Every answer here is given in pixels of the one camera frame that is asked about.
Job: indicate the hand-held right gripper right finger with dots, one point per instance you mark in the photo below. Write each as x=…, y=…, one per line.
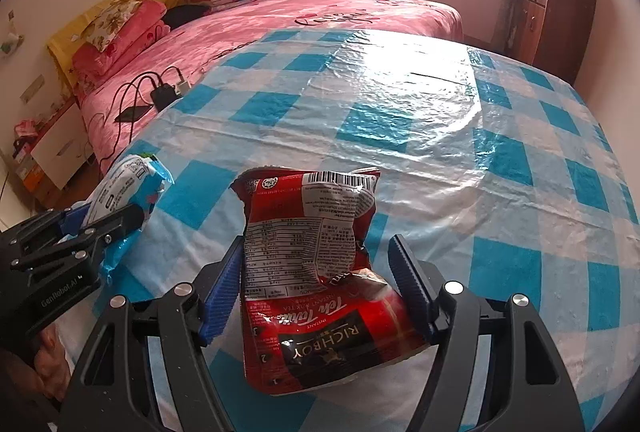
x=411, y=289

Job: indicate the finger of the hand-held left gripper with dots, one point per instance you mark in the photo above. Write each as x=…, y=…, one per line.
x=55, y=222
x=110, y=224

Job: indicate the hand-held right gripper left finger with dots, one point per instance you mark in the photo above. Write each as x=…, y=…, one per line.
x=225, y=294

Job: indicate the blue white plastic packet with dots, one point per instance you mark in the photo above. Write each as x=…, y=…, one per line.
x=125, y=187

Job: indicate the red snack bag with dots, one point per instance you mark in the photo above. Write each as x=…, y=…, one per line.
x=310, y=262

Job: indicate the person's left hand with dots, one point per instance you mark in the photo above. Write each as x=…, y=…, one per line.
x=50, y=357

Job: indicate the orange cardboard box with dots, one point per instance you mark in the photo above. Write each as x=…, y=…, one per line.
x=31, y=176

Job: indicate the white nightstand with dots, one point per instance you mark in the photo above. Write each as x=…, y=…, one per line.
x=55, y=152

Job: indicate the black smartphone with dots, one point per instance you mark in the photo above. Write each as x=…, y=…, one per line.
x=132, y=113

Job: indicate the black charger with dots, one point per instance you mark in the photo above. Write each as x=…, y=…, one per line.
x=163, y=96

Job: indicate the blue checked tablecloth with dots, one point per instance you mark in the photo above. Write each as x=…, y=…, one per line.
x=425, y=137

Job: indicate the folded pink blanket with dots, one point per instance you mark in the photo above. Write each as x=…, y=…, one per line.
x=135, y=35

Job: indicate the floral pillow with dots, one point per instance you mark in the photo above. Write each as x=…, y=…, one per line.
x=110, y=20

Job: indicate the black cloth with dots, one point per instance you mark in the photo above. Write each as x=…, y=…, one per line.
x=185, y=15

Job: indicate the pink bed cover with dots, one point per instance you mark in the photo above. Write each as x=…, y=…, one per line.
x=310, y=12

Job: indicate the brown wooden cabinet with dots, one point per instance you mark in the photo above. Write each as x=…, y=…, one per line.
x=560, y=27

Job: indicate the wall switch plate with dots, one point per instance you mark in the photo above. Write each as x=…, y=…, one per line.
x=33, y=91

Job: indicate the wall sticker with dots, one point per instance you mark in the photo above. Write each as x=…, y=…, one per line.
x=10, y=37

